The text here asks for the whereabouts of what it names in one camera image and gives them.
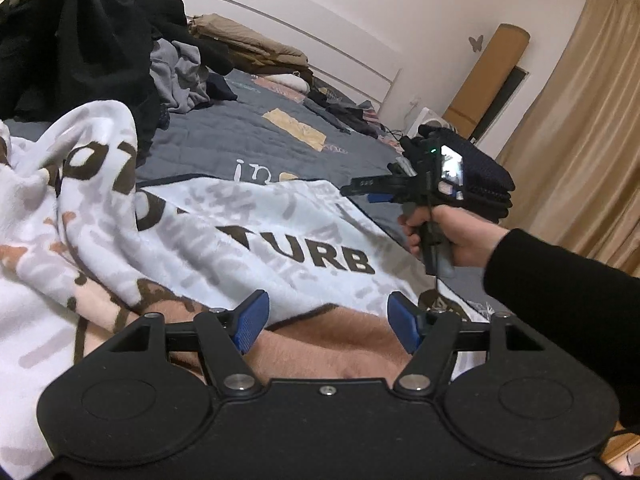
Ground black panel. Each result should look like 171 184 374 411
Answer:
472 66 529 144

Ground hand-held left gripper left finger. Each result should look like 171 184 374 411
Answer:
105 289 271 397

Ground tall cardboard box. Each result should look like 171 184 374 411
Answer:
447 23 531 134

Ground white fan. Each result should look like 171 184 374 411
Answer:
407 107 454 137

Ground folded brown blanket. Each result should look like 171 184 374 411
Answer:
235 50 314 84

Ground stack of folded black clothes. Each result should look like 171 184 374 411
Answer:
400 127 516 224

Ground white headboard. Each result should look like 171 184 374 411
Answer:
135 0 404 117

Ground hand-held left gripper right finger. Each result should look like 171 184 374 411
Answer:
387 290 547 399

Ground large black clothes pile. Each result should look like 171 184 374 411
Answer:
0 0 169 167

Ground beige curtain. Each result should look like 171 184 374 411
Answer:
495 0 640 279

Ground grey printed bed quilt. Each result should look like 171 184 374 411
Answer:
10 67 511 313

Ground person's right forearm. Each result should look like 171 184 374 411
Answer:
482 227 640 431

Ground scattered dark clothes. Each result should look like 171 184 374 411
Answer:
305 87 387 137

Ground folded beige quilt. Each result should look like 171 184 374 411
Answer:
187 12 308 68

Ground dark navy garment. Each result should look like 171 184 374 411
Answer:
207 72 239 104

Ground person's right hand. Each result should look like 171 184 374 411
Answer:
399 205 509 266

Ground grey garment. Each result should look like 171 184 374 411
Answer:
149 40 214 114

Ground white printed fleece blanket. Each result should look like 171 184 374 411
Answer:
0 100 492 480

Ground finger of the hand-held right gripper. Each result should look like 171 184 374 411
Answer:
366 191 409 206

